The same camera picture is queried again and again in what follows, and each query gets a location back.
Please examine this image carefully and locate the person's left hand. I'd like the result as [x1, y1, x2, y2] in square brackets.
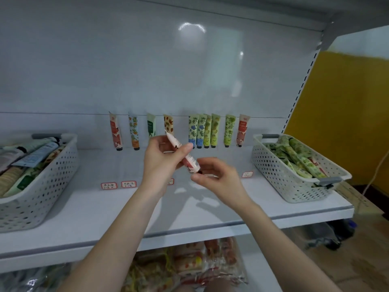
[141, 135, 194, 198]

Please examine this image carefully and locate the person's right hand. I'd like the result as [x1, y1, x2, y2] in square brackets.
[190, 157, 251, 210]

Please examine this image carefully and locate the white brown-print hand cream tube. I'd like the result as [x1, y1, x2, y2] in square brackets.
[165, 132, 202, 174]

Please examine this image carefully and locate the row of hand cream tubes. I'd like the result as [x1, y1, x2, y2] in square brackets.
[109, 112, 251, 151]

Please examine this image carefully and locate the blue floral hand cream tube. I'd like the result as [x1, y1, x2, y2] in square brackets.
[196, 114, 207, 149]

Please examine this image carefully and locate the white perforated plastic basket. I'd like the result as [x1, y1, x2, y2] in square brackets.
[252, 133, 353, 204]
[0, 133, 80, 233]

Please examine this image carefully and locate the pile of green hand cream tubes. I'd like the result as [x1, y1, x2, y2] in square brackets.
[263, 137, 329, 180]

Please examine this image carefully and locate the white metal shelf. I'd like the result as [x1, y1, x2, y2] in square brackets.
[0, 0, 389, 292]

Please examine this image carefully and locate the person's left forearm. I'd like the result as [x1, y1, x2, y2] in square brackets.
[58, 185, 168, 292]

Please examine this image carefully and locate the person's right forearm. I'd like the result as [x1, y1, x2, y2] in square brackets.
[234, 200, 341, 292]

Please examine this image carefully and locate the clear divider tray with labels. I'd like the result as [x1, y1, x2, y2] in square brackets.
[100, 170, 254, 191]

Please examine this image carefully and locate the pile of snack packets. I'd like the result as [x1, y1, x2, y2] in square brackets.
[0, 237, 249, 292]

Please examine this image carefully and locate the cluster of green bottles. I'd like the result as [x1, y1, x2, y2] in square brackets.
[333, 218, 359, 241]

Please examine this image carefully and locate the white hanging cable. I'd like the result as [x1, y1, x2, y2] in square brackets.
[359, 149, 389, 201]

